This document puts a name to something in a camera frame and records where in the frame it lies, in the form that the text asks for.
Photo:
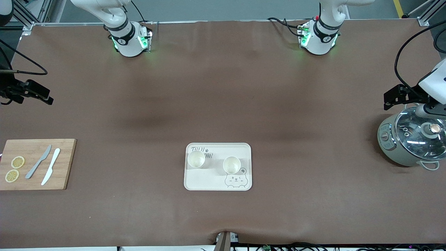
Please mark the beige bear print tray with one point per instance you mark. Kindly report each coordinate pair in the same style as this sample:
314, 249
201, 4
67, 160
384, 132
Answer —
209, 181

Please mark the metal table edge bracket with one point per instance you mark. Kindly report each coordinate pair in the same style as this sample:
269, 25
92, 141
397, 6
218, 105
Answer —
224, 242

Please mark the bamboo cutting board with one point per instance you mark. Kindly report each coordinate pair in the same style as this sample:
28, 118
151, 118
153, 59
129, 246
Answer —
62, 167

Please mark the grey plastic knife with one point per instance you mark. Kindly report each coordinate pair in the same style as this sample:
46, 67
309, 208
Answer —
43, 156

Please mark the yellow lemon slice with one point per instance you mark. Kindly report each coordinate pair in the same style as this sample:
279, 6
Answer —
17, 162
12, 175

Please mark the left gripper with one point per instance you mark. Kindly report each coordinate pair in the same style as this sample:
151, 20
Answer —
408, 94

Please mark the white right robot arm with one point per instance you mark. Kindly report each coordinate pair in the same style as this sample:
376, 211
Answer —
122, 35

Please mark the white plastic knife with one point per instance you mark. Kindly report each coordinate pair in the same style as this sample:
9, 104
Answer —
52, 164

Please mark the aluminium frame profile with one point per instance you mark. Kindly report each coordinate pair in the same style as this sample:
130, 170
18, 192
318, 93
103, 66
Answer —
423, 21
31, 26

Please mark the brown table cover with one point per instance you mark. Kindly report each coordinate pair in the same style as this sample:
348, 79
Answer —
223, 87

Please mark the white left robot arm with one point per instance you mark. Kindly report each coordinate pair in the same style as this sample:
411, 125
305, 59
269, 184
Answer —
320, 38

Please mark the white IKEA cup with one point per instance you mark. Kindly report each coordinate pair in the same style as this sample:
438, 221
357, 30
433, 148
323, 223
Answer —
196, 159
231, 165

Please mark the glass pot lid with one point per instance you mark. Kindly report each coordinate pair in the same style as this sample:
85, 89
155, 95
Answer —
411, 139

